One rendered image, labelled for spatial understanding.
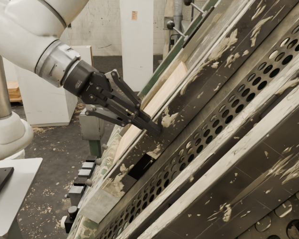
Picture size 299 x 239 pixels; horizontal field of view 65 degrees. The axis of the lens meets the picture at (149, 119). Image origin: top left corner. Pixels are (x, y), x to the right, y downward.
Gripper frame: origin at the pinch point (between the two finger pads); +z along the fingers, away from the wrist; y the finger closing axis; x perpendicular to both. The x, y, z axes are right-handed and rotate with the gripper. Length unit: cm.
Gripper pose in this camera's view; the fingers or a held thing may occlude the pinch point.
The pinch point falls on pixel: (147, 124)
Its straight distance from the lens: 55.7
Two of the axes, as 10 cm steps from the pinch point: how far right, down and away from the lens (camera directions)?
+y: 5.8, -7.2, -3.7
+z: 8.1, 5.5, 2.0
